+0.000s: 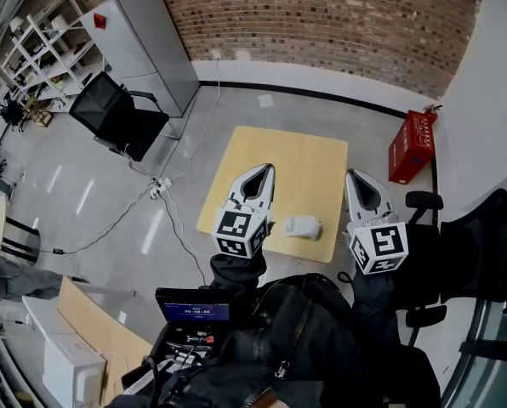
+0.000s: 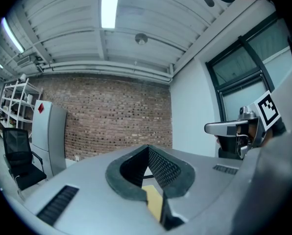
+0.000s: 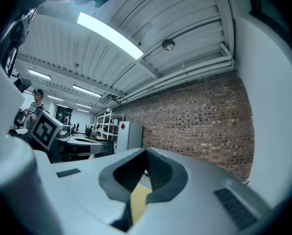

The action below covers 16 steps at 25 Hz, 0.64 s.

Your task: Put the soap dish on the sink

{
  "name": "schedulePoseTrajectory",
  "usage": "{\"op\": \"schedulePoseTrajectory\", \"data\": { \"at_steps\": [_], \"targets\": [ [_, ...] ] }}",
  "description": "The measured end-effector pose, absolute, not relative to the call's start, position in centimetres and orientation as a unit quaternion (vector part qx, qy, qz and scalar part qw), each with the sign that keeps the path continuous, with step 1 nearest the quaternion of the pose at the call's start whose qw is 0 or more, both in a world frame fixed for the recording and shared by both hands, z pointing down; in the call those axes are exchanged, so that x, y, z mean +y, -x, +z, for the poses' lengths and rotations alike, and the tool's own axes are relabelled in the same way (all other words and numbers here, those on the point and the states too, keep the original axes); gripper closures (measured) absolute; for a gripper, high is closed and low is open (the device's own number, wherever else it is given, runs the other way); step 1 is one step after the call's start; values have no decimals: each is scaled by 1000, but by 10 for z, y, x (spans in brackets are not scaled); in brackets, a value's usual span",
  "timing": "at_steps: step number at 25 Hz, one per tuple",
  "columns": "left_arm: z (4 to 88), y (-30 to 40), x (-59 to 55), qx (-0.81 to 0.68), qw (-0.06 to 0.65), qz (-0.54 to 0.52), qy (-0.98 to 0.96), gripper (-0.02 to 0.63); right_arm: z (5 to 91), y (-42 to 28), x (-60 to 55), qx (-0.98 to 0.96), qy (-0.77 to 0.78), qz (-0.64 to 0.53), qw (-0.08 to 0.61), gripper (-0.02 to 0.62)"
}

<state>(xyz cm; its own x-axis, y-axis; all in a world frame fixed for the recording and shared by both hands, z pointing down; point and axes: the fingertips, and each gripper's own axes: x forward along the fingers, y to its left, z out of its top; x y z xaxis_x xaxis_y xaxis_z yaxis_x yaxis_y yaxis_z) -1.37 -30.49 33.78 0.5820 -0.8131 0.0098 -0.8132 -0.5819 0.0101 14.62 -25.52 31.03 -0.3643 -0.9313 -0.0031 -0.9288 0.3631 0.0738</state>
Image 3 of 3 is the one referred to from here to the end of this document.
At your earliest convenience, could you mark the white ceiling pipe bundle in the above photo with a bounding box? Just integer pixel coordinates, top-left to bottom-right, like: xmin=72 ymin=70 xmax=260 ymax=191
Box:
xmin=121 ymin=43 xmax=235 ymax=104

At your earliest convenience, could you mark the round ceiling fixture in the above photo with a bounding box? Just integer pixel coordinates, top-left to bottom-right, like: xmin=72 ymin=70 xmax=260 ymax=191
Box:
xmin=161 ymin=39 xmax=175 ymax=51

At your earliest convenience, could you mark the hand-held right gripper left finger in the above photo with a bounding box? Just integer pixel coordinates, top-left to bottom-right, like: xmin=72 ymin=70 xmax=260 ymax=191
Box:
xmin=35 ymin=147 xmax=148 ymax=235

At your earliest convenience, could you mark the ceiling air vent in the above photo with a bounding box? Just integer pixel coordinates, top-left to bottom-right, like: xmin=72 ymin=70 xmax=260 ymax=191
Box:
xmin=100 ymin=95 xmax=122 ymax=105

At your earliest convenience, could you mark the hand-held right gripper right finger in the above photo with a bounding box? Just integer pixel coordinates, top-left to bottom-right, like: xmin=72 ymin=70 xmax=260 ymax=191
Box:
xmin=133 ymin=148 xmax=272 ymax=235

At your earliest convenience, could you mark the yellow sheet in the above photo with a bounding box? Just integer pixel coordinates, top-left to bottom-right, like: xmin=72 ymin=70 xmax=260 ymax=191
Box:
xmin=131 ymin=182 xmax=153 ymax=224

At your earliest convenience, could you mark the person's left forearm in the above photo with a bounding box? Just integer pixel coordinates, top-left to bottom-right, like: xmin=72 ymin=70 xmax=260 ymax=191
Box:
xmin=10 ymin=131 xmax=35 ymax=147

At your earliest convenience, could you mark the person's black jacket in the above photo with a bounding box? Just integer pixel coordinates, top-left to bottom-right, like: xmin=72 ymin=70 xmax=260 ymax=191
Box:
xmin=0 ymin=8 xmax=36 ymax=77

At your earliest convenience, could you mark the white shelving unit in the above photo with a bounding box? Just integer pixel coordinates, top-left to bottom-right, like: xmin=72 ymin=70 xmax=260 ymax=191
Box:
xmin=95 ymin=110 xmax=125 ymax=144

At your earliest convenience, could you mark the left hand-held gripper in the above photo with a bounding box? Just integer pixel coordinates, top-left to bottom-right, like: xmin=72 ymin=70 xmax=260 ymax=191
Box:
xmin=29 ymin=110 xmax=105 ymax=164

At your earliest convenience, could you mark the grey metal cabinet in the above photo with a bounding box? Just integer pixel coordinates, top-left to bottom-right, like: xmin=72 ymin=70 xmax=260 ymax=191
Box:
xmin=117 ymin=121 xmax=145 ymax=153

